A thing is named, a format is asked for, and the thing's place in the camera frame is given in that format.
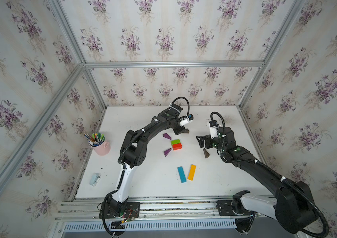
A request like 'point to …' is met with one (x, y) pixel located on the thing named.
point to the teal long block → (181, 171)
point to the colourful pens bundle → (96, 139)
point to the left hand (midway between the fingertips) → (182, 127)
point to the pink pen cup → (103, 149)
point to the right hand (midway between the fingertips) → (206, 135)
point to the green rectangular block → (174, 140)
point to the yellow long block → (192, 172)
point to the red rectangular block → (173, 142)
